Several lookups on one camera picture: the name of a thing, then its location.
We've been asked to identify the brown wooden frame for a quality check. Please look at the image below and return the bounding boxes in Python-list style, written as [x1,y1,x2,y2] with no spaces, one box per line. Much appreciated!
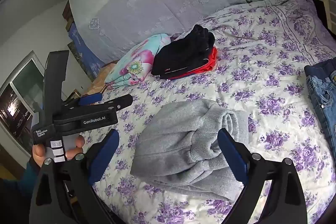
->
[62,0,76,31]

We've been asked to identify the blue jeans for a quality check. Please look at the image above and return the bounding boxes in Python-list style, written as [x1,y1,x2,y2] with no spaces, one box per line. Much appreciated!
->
[304,57,336,159]

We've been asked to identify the purple floral pillow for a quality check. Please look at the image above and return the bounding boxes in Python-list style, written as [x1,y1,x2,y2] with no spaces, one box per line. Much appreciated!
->
[262,0,332,62]

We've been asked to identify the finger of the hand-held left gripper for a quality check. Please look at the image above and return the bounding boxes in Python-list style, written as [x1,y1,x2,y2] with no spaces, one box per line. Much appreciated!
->
[63,93,103,107]
[62,94,134,115]

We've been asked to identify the wooden bedside table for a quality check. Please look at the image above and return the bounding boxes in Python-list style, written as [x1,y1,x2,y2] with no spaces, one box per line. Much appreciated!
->
[81,63,119,99]

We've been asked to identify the blue printed board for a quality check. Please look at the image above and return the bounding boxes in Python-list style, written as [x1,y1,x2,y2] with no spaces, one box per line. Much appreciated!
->
[66,22,109,81]

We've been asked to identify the purple floral bed cover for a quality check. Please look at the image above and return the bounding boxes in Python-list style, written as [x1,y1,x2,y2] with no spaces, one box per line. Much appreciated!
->
[81,0,336,224]

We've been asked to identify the person's left forearm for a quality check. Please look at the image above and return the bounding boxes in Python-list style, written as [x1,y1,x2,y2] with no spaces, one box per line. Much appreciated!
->
[0,160,42,224]

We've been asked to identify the window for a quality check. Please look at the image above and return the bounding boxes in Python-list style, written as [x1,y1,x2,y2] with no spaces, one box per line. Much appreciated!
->
[0,51,49,157]

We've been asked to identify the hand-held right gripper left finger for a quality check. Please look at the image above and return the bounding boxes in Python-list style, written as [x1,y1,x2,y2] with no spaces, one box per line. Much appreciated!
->
[29,129,120,224]

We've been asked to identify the red folded garment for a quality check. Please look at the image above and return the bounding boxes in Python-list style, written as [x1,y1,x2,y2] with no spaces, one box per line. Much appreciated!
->
[160,47,219,81]

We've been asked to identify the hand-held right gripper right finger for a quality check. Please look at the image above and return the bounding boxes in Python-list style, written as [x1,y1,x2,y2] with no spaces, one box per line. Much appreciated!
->
[217,128,307,224]

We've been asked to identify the grey sweater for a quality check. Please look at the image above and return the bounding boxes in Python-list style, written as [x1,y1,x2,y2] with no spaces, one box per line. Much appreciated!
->
[130,99,249,201]

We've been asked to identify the person's left hand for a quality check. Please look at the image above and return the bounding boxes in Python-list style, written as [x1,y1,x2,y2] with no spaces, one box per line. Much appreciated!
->
[32,135,86,168]

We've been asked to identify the black folded garment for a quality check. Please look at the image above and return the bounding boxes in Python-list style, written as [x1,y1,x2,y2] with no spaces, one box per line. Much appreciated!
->
[151,25,216,76]

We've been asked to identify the floral teal pink pillow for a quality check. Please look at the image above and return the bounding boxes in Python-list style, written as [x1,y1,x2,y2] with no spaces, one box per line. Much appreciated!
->
[104,33,173,87]

